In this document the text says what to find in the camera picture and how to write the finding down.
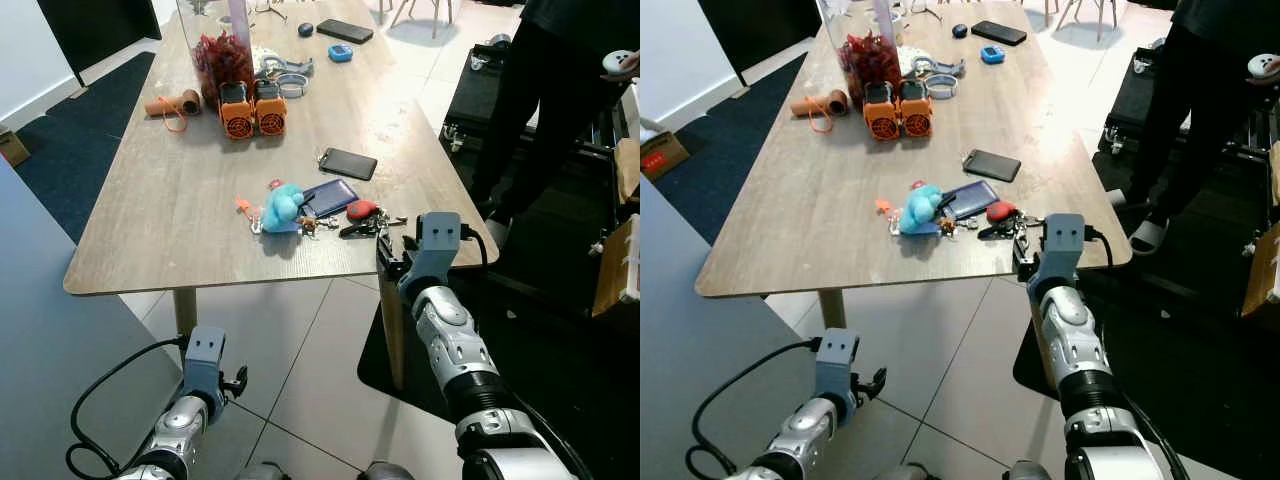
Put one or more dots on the key bunch with red fob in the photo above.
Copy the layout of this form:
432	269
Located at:
1000	211
362	210

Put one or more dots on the black smartphone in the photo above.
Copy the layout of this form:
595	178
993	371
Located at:
345	30
348	163
992	165
998	32

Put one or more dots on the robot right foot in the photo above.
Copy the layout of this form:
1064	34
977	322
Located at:
1030	472
388	472

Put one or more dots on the orange mini fan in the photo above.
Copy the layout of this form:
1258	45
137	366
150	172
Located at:
880	116
270	112
237	115
915	112

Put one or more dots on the wooden table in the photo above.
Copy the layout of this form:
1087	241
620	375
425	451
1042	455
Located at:
190	200
820	200

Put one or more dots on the small blue round gadget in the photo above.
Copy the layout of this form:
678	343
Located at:
992	54
340	52

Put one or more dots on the wooden crate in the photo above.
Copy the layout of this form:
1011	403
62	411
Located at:
1262	270
615	265

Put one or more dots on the person in black clothes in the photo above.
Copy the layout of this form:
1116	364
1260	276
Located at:
540	80
1200	90

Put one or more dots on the wooden leg chair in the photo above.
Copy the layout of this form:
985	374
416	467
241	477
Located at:
432	12
1095	12

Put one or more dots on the clear jar red contents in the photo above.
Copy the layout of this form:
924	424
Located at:
868	60
222	60

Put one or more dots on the dark blue rug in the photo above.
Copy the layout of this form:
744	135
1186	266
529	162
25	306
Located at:
80	150
720	150

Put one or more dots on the cardboard box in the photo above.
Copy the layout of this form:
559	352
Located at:
12	148
662	155

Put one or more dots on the white round controller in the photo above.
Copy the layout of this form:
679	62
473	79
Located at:
620	63
1265	66

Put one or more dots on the black door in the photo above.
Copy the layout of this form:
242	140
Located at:
100	30
760	30

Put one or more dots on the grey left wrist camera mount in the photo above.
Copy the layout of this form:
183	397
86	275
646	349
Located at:
204	360
836	362

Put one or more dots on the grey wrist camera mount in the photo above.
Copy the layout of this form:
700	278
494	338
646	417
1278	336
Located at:
1062	248
836	362
204	360
435	245

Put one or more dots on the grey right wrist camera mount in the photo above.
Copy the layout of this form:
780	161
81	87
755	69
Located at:
1062	248
435	245

